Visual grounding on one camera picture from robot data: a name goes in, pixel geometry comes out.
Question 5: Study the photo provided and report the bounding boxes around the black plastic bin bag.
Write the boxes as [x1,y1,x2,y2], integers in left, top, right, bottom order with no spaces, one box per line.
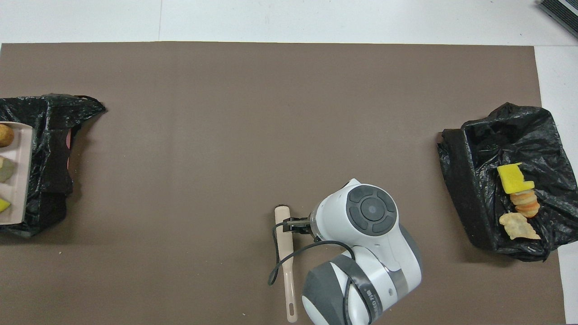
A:
[437,102,578,262]
[0,93,107,238]

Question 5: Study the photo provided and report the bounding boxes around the brown table mat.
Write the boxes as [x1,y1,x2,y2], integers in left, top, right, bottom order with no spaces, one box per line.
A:
[0,42,566,325]

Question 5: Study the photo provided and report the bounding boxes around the beige hand brush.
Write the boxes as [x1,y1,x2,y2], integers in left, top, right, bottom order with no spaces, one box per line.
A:
[275,205,299,323]

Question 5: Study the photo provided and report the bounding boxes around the beige orange ridged foam piece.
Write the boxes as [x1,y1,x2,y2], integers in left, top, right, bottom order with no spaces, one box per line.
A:
[510,190,541,218]

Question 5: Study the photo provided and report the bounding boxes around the beige plastic dustpan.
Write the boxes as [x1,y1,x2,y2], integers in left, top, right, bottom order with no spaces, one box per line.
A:
[0,121,33,225]

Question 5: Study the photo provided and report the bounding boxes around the dark grey ribbed panel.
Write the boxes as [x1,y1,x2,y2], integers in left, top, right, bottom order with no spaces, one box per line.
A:
[537,0,578,39]

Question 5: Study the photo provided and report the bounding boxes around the grey orange striped foam piece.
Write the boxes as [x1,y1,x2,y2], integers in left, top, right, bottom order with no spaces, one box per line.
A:
[0,156,16,183]

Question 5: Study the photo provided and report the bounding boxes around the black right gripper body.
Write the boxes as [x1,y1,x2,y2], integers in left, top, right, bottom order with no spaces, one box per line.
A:
[297,216,316,236]

